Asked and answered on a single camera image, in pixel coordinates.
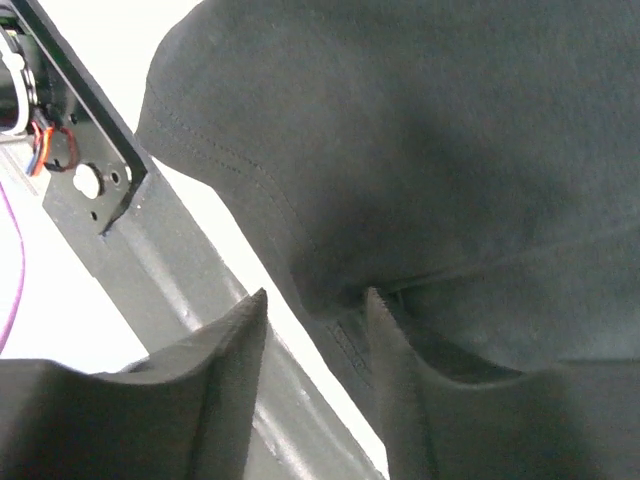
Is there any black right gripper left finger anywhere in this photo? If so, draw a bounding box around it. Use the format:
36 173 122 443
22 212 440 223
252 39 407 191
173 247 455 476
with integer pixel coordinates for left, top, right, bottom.
1 291 267 479

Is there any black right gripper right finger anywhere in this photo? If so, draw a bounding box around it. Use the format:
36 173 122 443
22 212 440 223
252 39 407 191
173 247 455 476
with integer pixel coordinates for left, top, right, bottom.
366 290 639 479

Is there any black floral print t-shirt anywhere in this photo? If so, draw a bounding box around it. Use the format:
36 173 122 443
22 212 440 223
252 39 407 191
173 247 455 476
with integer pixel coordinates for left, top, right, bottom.
137 1 639 409

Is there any floral patterned table mat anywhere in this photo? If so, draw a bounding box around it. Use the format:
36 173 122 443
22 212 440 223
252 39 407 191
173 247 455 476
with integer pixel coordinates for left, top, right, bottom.
36 1 391 479

